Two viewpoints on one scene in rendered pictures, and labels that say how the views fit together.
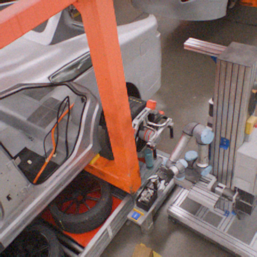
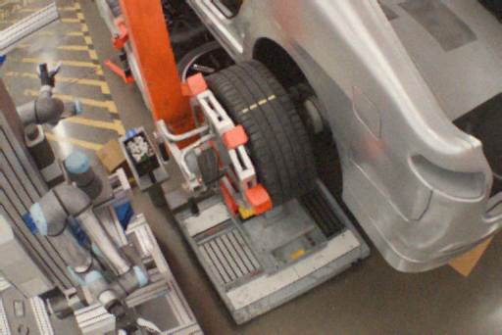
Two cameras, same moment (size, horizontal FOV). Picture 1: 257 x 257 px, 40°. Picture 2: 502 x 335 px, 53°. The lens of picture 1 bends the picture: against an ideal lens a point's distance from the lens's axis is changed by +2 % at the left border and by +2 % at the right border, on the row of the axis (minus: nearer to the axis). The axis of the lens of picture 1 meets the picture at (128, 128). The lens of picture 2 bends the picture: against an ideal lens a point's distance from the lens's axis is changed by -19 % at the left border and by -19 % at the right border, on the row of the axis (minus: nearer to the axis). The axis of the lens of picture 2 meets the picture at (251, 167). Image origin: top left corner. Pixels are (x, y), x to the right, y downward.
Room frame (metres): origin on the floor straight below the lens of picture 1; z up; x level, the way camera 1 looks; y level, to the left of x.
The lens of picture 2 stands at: (3.63, -1.64, 2.96)
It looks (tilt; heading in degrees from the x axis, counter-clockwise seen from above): 52 degrees down; 119
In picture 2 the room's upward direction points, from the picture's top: 11 degrees counter-clockwise
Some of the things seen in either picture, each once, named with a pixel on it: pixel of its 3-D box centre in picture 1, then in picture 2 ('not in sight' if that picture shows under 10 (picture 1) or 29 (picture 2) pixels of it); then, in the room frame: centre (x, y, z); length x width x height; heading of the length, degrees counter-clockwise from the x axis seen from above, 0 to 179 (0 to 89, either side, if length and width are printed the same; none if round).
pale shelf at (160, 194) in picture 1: (145, 205); (141, 158); (2.08, -0.04, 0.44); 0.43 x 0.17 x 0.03; 138
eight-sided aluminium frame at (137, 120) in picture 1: (144, 133); (223, 149); (2.69, -0.16, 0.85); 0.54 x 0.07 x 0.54; 138
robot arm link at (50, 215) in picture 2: not in sight; (68, 242); (2.41, -0.98, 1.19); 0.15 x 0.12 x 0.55; 60
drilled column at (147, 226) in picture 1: (145, 219); (149, 178); (2.05, -0.02, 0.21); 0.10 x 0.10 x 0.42; 48
